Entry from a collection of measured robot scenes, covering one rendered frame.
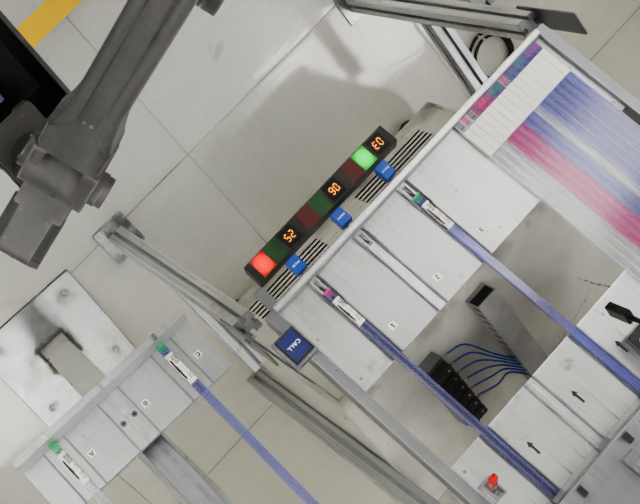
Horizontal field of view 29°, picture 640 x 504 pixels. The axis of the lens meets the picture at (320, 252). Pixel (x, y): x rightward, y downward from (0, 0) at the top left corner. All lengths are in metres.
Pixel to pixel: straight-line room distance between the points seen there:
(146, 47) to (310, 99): 1.80
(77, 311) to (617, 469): 1.23
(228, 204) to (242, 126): 0.17
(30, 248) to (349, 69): 1.72
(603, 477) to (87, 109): 1.15
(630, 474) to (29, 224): 1.10
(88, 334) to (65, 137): 1.62
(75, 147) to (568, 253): 1.53
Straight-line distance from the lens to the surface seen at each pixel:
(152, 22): 1.02
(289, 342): 2.00
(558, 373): 2.06
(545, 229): 2.45
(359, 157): 2.13
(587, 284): 2.56
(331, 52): 2.83
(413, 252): 2.08
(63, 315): 2.69
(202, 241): 2.77
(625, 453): 2.00
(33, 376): 2.72
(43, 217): 1.22
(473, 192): 2.11
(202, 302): 2.23
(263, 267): 2.08
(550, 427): 2.05
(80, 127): 1.11
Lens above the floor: 2.46
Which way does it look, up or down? 58 degrees down
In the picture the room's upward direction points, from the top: 117 degrees clockwise
